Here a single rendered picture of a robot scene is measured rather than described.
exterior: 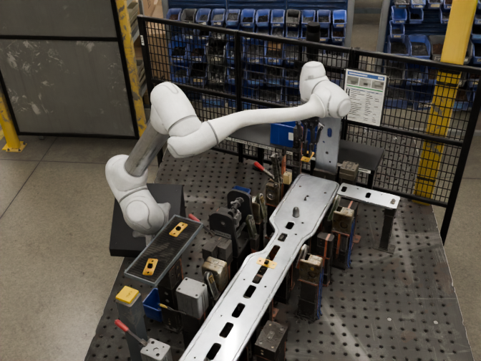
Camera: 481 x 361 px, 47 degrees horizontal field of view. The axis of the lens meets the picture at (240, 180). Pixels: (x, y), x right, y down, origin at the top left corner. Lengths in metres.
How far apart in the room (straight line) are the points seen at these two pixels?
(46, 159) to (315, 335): 3.25
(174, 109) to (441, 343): 1.48
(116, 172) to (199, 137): 0.62
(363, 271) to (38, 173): 3.05
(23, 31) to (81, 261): 1.87
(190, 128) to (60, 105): 2.85
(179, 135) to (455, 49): 1.35
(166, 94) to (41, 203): 2.54
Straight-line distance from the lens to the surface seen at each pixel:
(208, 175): 3.33
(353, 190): 2.74
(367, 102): 2.91
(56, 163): 4.97
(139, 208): 2.54
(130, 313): 2.06
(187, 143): 2.11
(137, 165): 2.50
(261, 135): 3.07
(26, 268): 4.03
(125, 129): 4.80
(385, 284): 2.72
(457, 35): 2.73
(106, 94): 4.68
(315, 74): 2.25
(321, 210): 2.59
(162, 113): 2.17
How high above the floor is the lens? 2.65
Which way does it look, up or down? 37 degrees down
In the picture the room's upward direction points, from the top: 2 degrees counter-clockwise
